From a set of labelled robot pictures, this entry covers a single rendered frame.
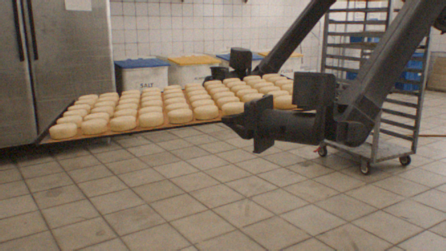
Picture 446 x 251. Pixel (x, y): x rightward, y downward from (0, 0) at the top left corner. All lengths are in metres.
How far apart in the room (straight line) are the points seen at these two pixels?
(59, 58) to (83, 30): 0.31
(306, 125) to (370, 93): 0.13
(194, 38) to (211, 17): 0.36
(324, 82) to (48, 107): 3.16
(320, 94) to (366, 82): 0.09
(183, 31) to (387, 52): 4.43
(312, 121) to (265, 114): 0.09
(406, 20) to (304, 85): 0.22
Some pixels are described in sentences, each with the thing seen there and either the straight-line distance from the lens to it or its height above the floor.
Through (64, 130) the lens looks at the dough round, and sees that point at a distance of 0.82.
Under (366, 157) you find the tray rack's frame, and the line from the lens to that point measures 3.29.
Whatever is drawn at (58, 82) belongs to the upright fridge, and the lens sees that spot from 3.67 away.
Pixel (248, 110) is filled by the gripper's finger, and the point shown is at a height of 1.01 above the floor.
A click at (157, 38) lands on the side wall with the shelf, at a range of 4.95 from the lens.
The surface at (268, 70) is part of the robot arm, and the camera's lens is 1.28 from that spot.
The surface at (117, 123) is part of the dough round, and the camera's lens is 0.81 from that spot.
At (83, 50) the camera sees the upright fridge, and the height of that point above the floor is 0.91.
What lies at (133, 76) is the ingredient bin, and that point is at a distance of 4.13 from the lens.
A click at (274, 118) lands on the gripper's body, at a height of 1.00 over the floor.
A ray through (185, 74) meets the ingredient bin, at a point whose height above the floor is 0.59.
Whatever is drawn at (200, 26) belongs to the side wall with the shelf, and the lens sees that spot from 5.22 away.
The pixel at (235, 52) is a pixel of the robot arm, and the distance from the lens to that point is 1.26.
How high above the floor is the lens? 1.17
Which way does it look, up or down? 16 degrees down
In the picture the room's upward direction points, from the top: straight up
